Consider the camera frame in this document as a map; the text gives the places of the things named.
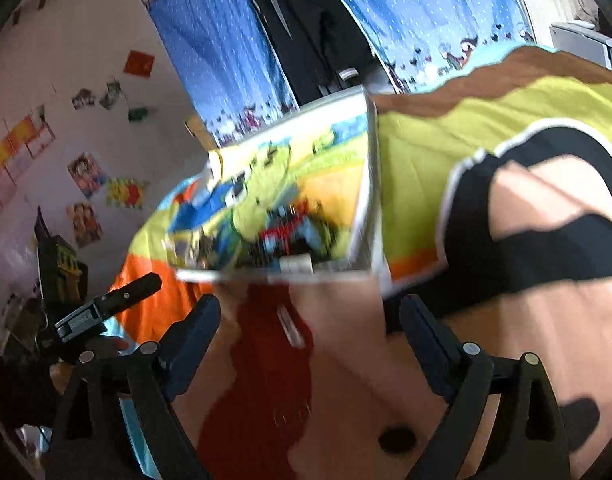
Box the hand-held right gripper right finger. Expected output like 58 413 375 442
398 294 571 480

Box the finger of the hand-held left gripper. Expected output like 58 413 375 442
53 272 163 346

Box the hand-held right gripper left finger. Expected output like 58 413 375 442
46 294 221 480

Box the white cartoon print box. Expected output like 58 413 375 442
162 85 383 287

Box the person's left hand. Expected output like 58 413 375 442
92 335 131 358

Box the colourful printed blanket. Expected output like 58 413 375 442
106 42 612 480

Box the brown cardboard piece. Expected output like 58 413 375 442
184 114 213 149

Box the blue dotted curtain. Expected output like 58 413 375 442
143 0 301 147
310 0 537 93

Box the dark hanging clothing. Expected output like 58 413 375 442
235 0 389 107

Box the white appliance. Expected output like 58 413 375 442
550 19 612 75

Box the cartoon family wall poster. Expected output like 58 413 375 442
65 202 105 249

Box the yellow cartoon wall poster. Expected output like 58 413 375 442
105 177 150 210

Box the anime character wall poster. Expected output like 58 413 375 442
67 152 108 199

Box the pink wall chart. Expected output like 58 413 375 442
0 104 57 227

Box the small wall photo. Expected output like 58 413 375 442
98 79 123 111
70 88 97 111

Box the red square wall paper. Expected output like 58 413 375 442
123 49 155 79

